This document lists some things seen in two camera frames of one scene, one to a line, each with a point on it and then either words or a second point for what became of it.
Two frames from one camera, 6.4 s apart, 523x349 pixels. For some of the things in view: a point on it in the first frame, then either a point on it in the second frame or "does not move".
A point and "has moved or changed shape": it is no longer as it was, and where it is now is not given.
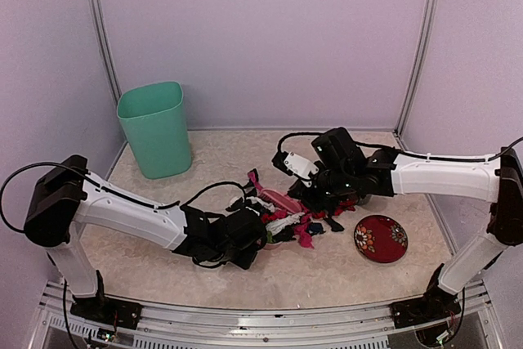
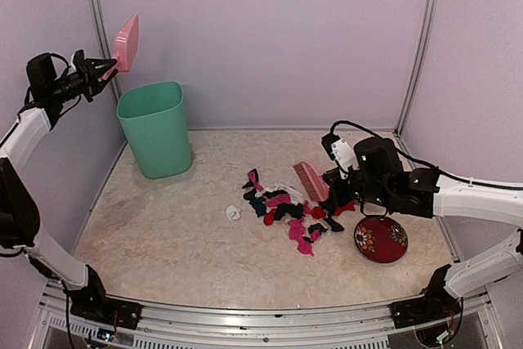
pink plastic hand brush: x=280 y=201 has moved or changed shape
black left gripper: x=245 y=261 -> x=90 y=74
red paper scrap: x=345 y=206 does not move
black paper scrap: x=333 y=225 does not move
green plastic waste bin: x=154 y=122 does not move
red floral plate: x=381 y=239 does not move
